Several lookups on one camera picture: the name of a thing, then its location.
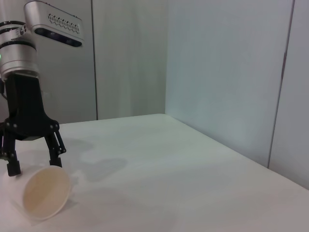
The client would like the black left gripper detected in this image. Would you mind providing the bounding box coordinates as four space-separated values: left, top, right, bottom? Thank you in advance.
0 72 67 177

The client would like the translucent white plastic cup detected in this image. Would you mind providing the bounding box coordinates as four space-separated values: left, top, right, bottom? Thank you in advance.
9 165 78 222

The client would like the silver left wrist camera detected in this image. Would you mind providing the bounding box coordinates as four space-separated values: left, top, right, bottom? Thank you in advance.
23 0 85 48

